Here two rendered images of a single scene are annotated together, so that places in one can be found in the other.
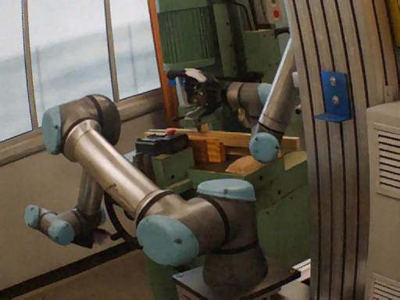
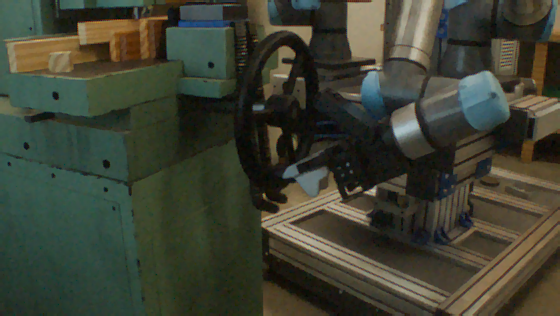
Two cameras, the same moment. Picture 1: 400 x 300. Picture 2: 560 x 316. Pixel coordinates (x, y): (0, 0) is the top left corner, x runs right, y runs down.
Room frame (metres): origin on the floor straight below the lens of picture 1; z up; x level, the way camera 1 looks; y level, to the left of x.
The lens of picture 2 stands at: (2.06, 1.08, 1.01)
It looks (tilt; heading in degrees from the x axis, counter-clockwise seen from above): 18 degrees down; 255
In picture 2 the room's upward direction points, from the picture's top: straight up
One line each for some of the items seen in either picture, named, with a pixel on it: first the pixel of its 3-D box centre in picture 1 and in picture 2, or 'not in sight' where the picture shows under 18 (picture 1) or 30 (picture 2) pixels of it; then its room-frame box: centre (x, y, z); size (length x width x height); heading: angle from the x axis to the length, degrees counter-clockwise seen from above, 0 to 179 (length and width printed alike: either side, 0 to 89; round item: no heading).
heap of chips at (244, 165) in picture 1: (246, 162); not in sight; (1.83, -0.13, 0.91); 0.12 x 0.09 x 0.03; 136
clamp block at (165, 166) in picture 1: (163, 165); (216, 49); (1.93, 0.12, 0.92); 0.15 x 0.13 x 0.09; 46
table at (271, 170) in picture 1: (183, 170); (183, 70); (1.99, 0.06, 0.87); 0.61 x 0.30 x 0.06; 46
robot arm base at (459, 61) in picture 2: (233, 257); (468, 57); (1.24, -0.04, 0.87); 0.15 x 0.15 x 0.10
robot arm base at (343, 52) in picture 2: not in sight; (329, 43); (1.47, -0.48, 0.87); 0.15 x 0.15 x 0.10
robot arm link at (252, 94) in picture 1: (262, 98); not in sight; (1.65, -0.18, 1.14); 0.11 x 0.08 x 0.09; 46
